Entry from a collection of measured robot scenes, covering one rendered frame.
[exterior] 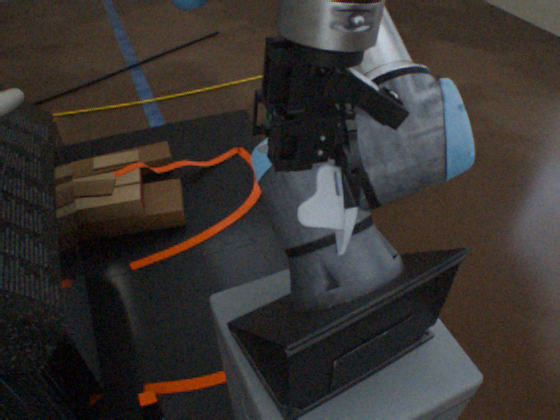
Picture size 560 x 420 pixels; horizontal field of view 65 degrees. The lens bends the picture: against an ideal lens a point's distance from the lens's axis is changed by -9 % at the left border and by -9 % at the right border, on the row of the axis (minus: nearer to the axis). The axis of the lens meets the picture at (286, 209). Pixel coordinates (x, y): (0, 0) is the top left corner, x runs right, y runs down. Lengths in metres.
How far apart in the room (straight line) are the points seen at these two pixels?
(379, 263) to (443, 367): 0.29
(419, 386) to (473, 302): 1.29
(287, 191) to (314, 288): 0.15
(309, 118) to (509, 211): 2.26
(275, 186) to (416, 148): 0.21
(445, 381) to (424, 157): 0.41
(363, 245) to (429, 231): 1.66
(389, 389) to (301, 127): 0.56
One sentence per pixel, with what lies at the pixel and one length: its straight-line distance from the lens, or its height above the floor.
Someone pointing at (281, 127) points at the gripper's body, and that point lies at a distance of 0.42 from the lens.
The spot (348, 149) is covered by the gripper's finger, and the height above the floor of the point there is 1.36.
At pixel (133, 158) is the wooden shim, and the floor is 0.12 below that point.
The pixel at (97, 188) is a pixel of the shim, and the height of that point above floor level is 0.23.
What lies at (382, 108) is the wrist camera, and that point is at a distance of 0.48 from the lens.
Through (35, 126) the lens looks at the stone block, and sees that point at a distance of 1.90.
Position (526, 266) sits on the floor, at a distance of 2.39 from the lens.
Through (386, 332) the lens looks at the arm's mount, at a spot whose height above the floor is 0.99.
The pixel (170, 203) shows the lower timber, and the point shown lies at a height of 0.12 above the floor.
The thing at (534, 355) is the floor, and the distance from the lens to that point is 2.09.
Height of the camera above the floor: 1.62
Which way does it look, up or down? 43 degrees down
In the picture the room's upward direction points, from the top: straight up
